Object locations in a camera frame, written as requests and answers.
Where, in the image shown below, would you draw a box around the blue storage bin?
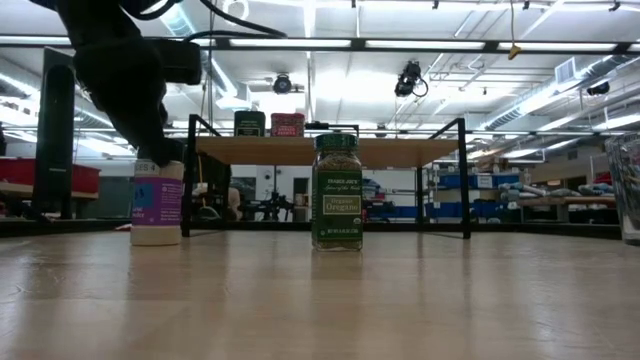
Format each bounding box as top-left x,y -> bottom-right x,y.
364,172 -> 522,219

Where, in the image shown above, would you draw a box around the wooden workbench grey legs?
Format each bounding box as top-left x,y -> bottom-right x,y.
0,181 -> 101,221

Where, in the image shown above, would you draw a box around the yellow hanging tag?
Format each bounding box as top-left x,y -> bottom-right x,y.
507,0 -> 525,62

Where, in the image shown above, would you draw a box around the wooden shelf with black legs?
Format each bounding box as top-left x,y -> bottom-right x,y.
180,113 -> 472,240

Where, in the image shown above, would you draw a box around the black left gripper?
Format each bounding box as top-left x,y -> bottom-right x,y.
72,37 -> 184,169

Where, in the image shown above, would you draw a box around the black aluminium table frame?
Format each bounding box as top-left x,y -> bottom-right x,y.
0,215 -> 624,240

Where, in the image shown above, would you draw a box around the black background robot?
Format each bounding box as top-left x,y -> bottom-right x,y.
238,192 -> 297,222

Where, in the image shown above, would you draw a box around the black round hanging camera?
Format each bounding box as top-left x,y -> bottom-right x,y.
271,72 -> 295,96

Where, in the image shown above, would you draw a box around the white purple-label spice bottle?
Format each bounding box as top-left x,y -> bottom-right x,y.
130,158 -> 186,247

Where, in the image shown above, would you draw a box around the red smoked paprika tin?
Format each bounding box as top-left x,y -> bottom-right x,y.
270,112 -> 306,138

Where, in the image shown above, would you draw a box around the black hanging camera with cable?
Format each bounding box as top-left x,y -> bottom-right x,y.
393,59 -> 430,99

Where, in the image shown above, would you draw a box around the green-lid oregano glass jar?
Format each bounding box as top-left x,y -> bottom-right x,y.
311,132 -> 364,253

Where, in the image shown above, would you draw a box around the black pillar on white disc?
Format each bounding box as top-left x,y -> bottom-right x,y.
30,46 -> 77,221

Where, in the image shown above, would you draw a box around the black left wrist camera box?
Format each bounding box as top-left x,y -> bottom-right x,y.
162,38 -> 203,85

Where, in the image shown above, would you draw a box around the cluttered wooden workbench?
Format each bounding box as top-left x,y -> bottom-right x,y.
518,194 -> 617,224

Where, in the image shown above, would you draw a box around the red storage bin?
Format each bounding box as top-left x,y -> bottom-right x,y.
0,156 -> 102,195

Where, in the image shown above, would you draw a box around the overhead bar with light strips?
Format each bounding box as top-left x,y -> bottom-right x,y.
0,35 -> 640,56

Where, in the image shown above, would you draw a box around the dark green spice tin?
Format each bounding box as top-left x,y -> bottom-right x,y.
233,110 -> 267,138

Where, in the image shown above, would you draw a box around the white ceiling vent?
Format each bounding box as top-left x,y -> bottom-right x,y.
553,56 -> 577,86

